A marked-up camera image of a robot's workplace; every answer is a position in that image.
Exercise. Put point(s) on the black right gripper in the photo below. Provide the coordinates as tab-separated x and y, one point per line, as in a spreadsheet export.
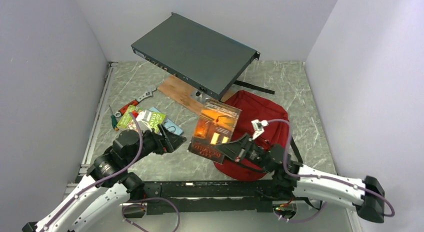
235	149

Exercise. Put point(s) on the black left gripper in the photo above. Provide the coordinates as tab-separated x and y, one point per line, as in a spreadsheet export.
168	144

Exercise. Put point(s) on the dark DiCamillo book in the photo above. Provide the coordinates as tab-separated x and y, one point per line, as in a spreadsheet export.
216	125

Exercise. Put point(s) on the red backpack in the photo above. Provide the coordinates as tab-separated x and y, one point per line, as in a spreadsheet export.
254	107

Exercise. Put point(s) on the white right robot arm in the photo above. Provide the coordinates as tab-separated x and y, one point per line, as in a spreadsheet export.
294	179

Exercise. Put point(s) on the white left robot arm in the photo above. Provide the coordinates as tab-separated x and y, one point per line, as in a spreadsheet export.
108	183

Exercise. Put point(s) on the light blue notebook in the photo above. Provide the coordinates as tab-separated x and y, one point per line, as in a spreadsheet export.
167	123

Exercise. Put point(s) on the green treehouse book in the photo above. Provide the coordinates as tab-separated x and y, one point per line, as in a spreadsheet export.
126	121

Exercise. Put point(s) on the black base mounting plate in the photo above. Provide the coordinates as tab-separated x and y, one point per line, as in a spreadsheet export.
208	196

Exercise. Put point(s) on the wooden base board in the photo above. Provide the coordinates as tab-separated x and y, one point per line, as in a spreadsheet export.
184	94

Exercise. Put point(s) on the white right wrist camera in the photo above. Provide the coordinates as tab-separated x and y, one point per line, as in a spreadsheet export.
258	128

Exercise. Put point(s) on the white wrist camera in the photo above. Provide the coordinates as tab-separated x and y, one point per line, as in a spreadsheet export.
143	119
258	128

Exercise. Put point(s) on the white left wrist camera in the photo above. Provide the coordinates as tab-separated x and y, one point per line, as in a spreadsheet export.
143	119

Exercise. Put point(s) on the metal stand bracket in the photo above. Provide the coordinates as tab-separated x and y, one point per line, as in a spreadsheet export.
198	94

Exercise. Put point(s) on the red handled adjustable wrench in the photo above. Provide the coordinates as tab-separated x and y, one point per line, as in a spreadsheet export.
134	102

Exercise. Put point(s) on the green handled screwdriver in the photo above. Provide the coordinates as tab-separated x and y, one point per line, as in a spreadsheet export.
114	121

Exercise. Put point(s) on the aluminium frame rail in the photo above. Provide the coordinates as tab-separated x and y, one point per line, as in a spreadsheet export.
101	108

